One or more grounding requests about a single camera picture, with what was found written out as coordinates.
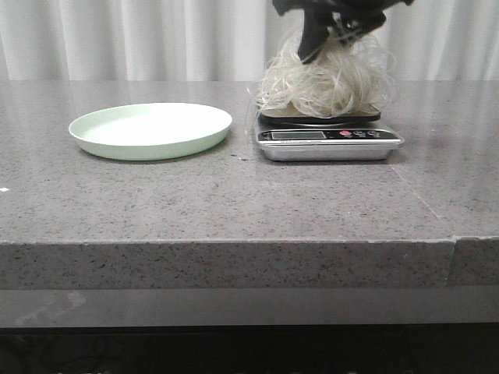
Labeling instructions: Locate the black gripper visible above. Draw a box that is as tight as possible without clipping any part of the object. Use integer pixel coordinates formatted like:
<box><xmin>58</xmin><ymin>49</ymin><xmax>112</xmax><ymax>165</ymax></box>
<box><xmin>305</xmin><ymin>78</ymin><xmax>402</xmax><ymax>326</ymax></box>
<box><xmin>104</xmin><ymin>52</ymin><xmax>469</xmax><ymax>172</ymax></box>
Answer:
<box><xmin>272</xmin><ymin>0</ymin><xmax>413</xmax><ymax>64</ymax></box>

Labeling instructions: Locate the white vermicelli noodle bundle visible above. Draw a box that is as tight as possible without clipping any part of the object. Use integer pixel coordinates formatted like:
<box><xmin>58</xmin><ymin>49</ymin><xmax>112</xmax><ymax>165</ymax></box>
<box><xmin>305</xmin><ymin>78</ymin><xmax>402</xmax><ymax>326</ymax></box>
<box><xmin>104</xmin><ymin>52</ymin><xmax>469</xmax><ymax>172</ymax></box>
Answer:
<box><xmin>246</xmin><ymin>29</ymin><xmax>398</xmax><ymax>129</ymax></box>

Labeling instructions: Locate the silver black kitchen scale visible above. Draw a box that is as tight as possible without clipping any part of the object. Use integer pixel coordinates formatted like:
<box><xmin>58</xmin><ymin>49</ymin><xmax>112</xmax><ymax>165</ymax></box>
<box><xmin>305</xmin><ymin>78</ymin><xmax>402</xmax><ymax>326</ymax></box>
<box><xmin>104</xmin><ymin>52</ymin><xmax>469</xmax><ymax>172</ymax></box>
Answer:
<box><xmin>254</xmin><ymin>104</ymin><xmax>404</xmax><ymax>162</ymax></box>

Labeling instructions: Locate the pale green round plate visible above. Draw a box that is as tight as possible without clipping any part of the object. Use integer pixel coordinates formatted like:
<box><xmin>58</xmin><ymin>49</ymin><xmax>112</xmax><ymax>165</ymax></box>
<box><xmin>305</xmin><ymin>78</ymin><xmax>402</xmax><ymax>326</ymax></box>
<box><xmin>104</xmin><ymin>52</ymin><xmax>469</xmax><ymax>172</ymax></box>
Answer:
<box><xmin>69</xmin><ymin>103</ymin><xmax>232</xmax><ymax>161</ymax></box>

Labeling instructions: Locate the white pleated curtain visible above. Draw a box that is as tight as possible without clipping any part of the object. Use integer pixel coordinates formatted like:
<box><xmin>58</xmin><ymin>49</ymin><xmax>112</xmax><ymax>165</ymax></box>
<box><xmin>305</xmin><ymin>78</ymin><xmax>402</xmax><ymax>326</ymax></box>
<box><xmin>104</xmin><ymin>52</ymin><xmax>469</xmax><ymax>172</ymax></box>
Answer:
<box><xmin>1</xmin><ymin>1</ymin><xmax>498</xmax><ymax>81</ymax></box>

